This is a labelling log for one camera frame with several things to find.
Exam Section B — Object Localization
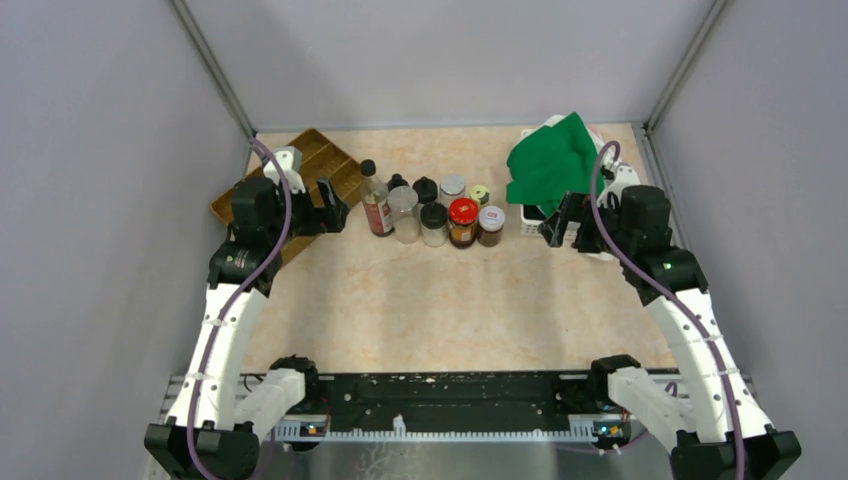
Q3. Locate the aluminium frame rail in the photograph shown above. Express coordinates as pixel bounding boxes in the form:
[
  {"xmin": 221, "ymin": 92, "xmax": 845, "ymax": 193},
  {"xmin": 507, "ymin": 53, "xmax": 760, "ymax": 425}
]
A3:
[{"xmin": 144, "ymin": 355, "xmax": 784, "ymax": 479}]

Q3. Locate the black cap shaker rear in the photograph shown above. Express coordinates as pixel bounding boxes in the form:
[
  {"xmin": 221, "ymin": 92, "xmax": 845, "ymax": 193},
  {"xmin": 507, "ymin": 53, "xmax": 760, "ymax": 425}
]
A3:
[{"xmin": 412, "ymin": 176, "xmax": 439, "ymax": 206}]

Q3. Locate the white lid dark jar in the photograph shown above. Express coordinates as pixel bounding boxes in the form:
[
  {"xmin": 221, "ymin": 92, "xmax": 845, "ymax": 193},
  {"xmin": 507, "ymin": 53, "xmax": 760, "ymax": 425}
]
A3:
[{"xmin": 477, "ymin": 205, "xmax": 506, "ymax": 248}]

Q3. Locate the clear jar silver lid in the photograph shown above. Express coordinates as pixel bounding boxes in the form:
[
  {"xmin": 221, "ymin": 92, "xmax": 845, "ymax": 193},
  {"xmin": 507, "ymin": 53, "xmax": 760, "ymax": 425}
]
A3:
[{"xmin": 388, "ymin": 186, "xmax": 420, "ymax": 245}]

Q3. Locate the white cloth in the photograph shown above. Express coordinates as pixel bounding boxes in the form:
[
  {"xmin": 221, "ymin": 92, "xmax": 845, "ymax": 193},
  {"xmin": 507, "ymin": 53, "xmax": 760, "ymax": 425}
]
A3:
[{"xmin": 513, "ymin": 114, "xmax": 651, "ymax": 184}]

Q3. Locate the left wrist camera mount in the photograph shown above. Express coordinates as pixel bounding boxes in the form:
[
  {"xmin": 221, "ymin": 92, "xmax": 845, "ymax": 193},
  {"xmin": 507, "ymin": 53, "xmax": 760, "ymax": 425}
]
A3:
[{"xmin": 262, "ymin": 146, "xmax": 307, "ymax": 194}]

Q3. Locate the red lid sauce jar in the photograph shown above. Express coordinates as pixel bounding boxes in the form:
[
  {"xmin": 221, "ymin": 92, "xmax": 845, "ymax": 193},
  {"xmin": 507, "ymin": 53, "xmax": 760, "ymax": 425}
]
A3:
[{"xmin": 448, "ymin": 198, "xmax": 480, "ymax": 249}]

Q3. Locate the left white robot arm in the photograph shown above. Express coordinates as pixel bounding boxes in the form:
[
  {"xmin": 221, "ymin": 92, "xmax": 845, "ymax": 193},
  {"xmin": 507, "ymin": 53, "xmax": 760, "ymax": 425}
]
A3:
[{"xmin": 144, "ymin": 176, "xmax": 350, "ymax": 479}]

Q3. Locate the green cloth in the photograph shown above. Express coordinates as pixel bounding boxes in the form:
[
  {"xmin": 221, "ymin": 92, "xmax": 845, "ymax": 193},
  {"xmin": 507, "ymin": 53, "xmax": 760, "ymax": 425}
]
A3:
[{"xmin": 506, "ymin": 112, "xmax": 598, "ymax": 216}]

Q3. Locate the black cap shaker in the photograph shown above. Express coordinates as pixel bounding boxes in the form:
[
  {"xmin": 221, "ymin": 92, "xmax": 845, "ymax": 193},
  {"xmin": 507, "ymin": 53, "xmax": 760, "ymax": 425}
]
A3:
[
  {"xmin": 420, "ymin": 202, "xmax": 449, "ymax": 248},
  {"xmin": 412, "ymin": 176, "xmax": 439, "ymax": 206}
]

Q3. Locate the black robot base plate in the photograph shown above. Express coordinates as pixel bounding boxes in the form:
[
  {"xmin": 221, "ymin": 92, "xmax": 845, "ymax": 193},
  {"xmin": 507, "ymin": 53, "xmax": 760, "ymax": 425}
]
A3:
[{"xmin": 281, "ymin": 371, "xmax": 637, "ymax": 443}]

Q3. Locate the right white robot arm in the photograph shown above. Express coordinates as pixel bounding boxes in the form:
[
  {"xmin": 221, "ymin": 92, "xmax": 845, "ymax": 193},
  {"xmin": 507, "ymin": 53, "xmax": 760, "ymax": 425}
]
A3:
[{"xmin": 539, "ymin": 185, "xmax": 802, "ymax": 479}]

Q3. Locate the black cap shaker front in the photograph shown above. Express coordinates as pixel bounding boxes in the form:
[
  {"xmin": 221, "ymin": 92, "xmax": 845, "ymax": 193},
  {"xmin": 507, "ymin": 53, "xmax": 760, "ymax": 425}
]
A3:
[{"xmin": 420, "ymin": 202, "xmax": 449, "ymax": 248}]

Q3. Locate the tall glass sauce bottle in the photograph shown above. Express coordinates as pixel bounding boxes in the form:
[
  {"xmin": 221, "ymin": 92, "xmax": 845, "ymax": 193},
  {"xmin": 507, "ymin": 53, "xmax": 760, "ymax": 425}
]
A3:
[{"xmin": 360, "ymin": 159, "xmax": 394, "ymax": 237}]

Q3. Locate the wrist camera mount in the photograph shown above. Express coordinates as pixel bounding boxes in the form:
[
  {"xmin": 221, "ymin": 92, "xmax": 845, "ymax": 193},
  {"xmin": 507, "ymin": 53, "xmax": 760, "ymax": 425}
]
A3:
[
  {"xmin": 598, "ymin": 160, "xmax": 643, "ymax": 204},
  {"xmin": 262, "ymin": 146, "xmax": 307, "ymax": 194}
]

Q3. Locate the white plastic basket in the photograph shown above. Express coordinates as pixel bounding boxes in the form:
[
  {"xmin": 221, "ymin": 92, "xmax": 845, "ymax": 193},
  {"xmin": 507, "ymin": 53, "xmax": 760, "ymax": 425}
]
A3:
[{"xmin": 520, "ymin": 204, "xmax": 550, "ymax": 238}]

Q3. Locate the silver lid jar blue label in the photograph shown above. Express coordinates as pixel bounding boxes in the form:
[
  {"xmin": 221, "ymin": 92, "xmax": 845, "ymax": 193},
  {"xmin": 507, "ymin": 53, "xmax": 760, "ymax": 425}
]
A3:
[{"xmin": 439, "ymin": 173, "xmax": 467, "ymax": 208}]

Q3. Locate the yellow lid small bottle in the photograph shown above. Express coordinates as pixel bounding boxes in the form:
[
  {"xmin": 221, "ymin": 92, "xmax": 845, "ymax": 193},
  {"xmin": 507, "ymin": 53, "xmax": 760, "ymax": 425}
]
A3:
[{"xmin": 468, "ymin": 184, "xmax": 491, "ymax": 208}]

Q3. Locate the small black cap bottle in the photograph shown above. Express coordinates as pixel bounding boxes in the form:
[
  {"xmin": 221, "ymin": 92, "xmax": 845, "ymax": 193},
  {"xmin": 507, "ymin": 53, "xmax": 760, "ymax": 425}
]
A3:
[{"xmin": 387, "ymin": 173, "xmax": 409, "ymax": 190}]

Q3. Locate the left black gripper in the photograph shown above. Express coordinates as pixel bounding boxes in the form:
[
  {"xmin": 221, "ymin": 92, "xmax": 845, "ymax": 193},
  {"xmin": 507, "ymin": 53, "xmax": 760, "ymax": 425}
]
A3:
[{"xmin": 267, "ymin": 176, "xmax": 349, "ymax": 246}]

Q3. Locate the woven bamboo divided tray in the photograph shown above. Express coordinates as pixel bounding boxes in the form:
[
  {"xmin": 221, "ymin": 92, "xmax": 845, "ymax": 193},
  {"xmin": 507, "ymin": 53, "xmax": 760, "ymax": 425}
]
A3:
[{"xmin": 245, "ymin": 129, "xmax": 364, "ymax": 260}]

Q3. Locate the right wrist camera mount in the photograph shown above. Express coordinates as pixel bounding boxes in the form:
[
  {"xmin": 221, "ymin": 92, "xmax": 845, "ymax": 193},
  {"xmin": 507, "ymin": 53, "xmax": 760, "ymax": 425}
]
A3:
[{"xmin": 598, "ymin": 160, "xmax": 643, "ymax": 204}]

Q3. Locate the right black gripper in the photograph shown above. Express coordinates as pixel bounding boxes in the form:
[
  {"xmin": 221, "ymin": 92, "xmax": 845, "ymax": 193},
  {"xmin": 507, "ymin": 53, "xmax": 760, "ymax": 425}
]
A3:
[{"xmin": 537, "ymin": 190, "xmax": 635, "ymax": 260}]

